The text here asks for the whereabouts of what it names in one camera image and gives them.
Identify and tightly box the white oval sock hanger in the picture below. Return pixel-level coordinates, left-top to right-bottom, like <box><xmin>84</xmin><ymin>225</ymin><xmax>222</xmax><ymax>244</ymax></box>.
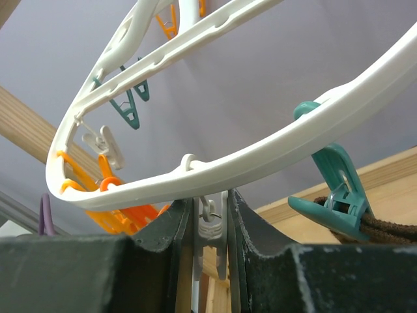
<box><xmin>50</xmin><ymin>1</ymin><xmax>416</xmax><ymax>209</ymax></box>

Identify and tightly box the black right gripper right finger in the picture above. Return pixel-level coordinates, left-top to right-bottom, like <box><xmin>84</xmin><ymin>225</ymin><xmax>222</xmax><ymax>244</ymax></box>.
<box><xmin>228</xmin><ymin>190</ymin><xmax>416</xmax><ymax>312</ymax></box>

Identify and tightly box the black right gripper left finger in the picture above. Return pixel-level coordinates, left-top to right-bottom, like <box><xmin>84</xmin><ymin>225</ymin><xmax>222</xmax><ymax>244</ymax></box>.
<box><xmin>1</xmin><ymin>200</ymin><xmax>192</xmax><ymax>312</ymax></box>

